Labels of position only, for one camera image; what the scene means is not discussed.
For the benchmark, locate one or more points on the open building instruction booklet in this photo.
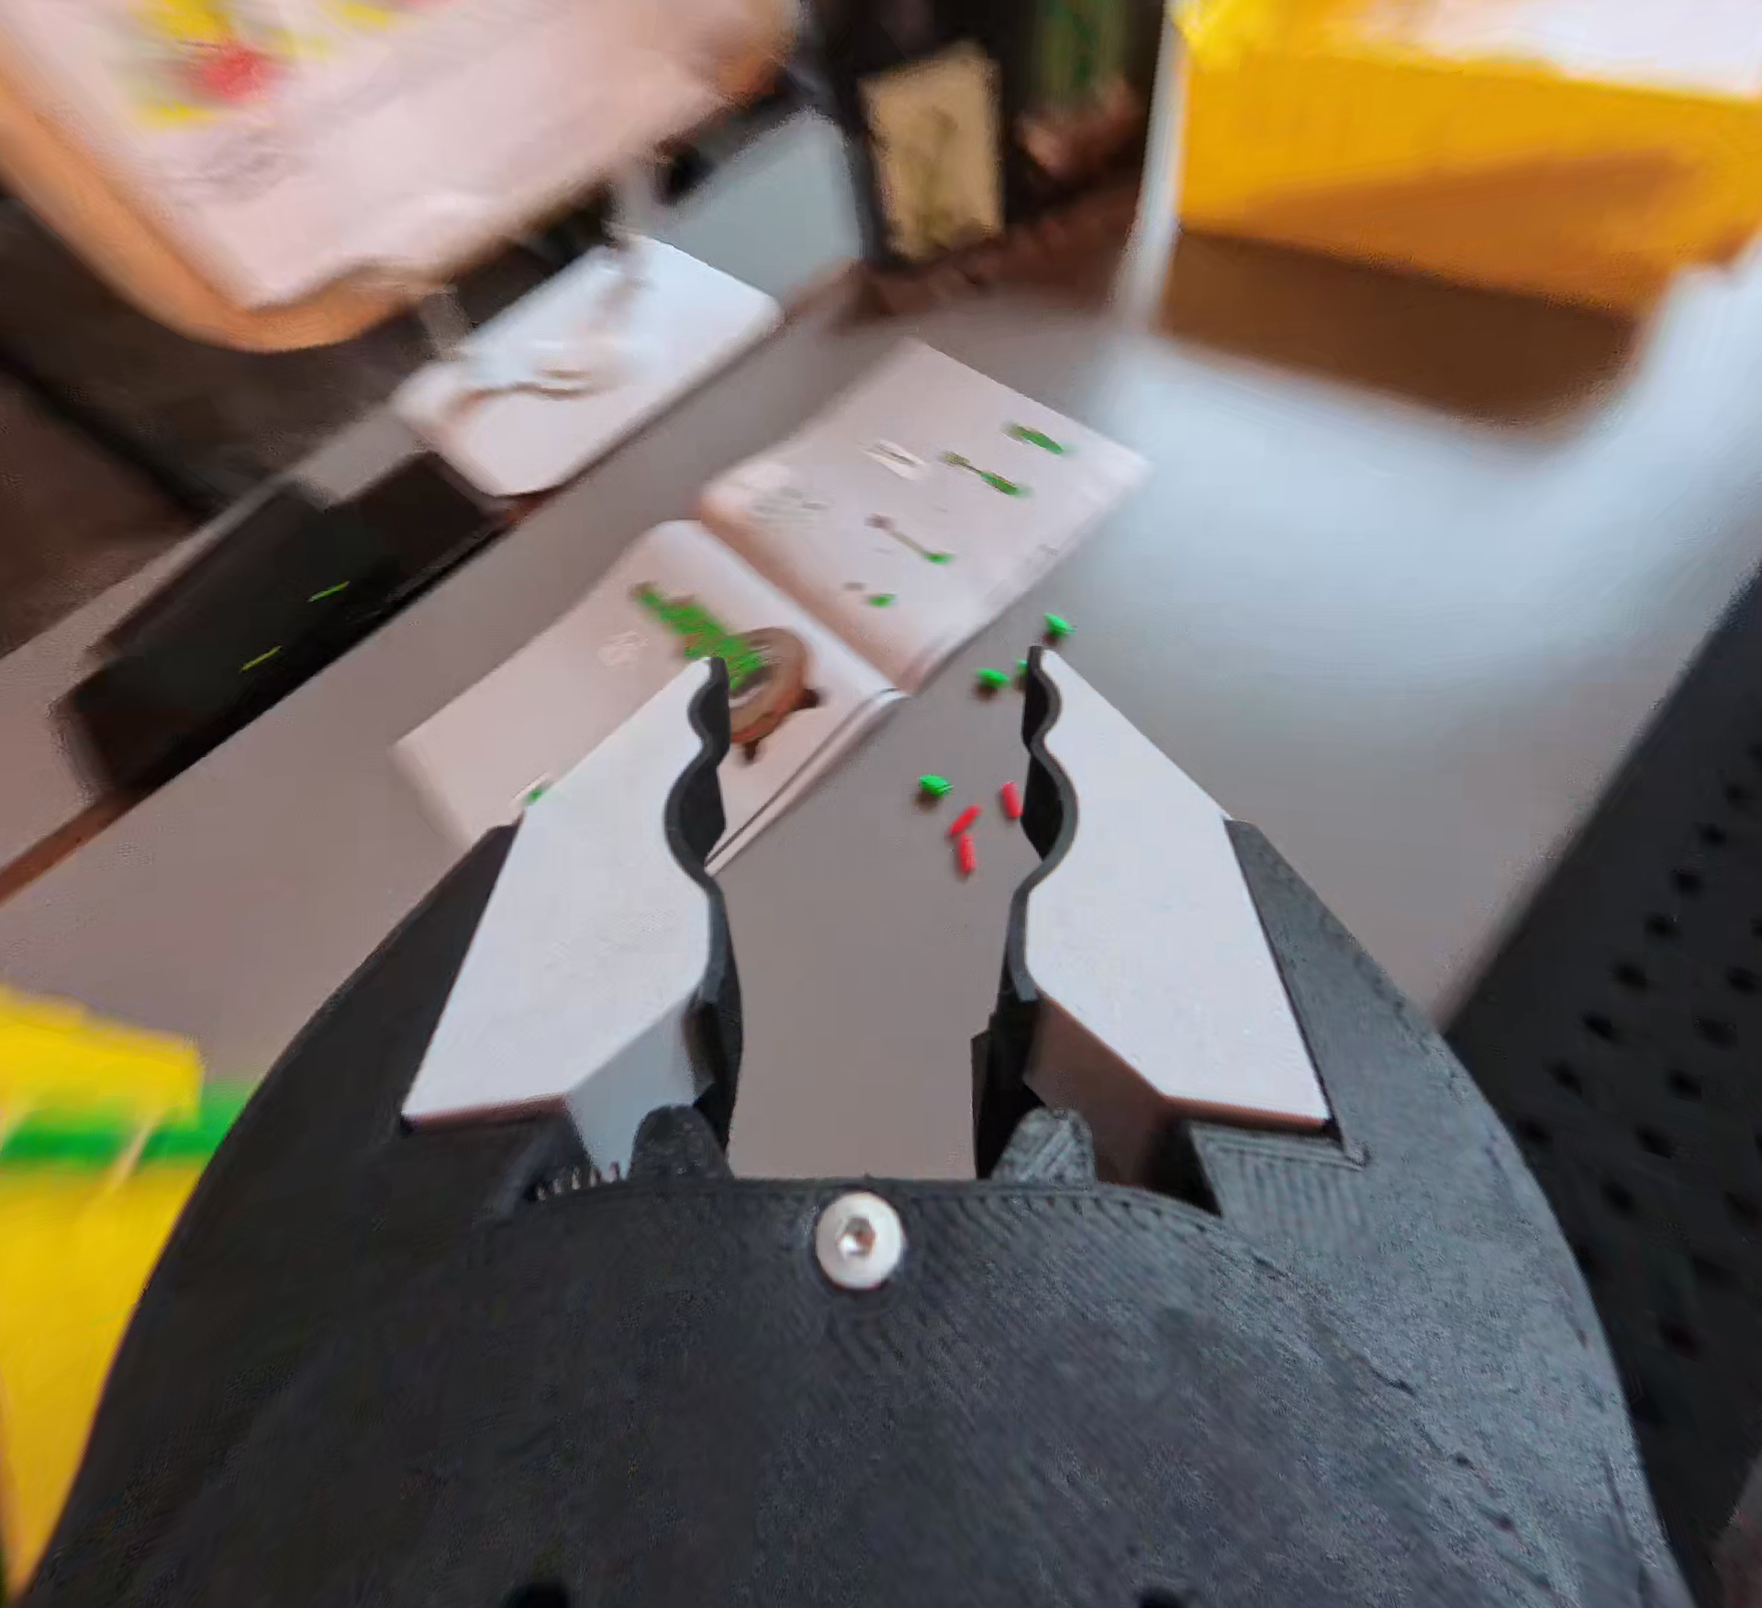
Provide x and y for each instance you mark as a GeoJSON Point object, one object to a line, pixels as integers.
{"type": "Point", "coordinates": [897, 495]}

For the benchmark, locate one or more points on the black perforated panel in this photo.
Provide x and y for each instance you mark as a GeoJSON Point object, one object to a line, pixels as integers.
{"type": "Point", "coordinates": [1626, 1084]}

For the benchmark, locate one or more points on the white stand base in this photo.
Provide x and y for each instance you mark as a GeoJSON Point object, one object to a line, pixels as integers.
{"type": "Point", "coordinates": [661, 327]}

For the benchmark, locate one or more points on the yellow plastic bin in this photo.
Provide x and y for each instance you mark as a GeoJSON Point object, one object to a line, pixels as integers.
{"type": "Point", "coordinates": [69, 1332]}
{"type": "Point", "coordinates": [1376, 149]}

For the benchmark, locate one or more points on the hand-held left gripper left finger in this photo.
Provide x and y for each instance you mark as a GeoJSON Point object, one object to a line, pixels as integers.
{"type": "Point", "coordinates": [579, 949]}

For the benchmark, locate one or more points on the black rectangular box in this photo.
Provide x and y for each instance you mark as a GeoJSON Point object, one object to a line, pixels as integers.
{"type": "Point", "coordinates": [249, 618]}

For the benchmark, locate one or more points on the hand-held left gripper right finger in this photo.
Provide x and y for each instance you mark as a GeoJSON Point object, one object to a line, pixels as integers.
{"type": "Point", "coordinates": [1172, 949]}

